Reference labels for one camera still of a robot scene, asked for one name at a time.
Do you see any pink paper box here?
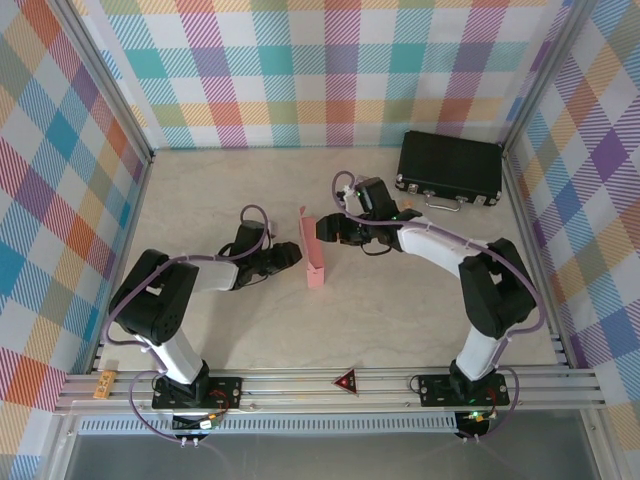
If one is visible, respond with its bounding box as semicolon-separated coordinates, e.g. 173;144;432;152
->
298;204;326;290

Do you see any black electronics box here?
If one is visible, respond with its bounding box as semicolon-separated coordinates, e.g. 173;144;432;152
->
455;410;494;440
172;413;221;435

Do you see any black carrying case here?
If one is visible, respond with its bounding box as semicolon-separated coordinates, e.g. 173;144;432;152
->
393;130;504;214

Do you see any red triangle indicator light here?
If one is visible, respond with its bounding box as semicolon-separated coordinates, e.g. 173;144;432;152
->
333;368;359;399

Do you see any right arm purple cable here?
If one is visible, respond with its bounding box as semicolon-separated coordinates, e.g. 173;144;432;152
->
332;170;546;444

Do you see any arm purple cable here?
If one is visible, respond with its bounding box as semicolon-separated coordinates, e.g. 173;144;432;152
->
102;204;275;444
332;170;546;444

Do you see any aluminium side rail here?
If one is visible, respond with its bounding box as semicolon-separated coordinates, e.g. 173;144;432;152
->
502;147;574;371
87;154;156;375

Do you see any aluminium frame rail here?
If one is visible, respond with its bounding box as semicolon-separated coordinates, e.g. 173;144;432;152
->
53;367;609;416

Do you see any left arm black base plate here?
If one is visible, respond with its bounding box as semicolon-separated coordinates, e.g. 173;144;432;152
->
151;374;244;411

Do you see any grey slotted cable duct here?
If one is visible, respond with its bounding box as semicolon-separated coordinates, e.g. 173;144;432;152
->
77;412;461;435

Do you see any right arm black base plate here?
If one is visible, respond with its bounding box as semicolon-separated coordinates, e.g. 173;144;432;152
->
417;372;511;409

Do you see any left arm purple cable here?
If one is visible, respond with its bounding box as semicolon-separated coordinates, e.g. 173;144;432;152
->
102;204;275;444

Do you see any aluminium frame post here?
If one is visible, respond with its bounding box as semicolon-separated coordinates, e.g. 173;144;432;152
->
498;0;600;154
55;0;155;169

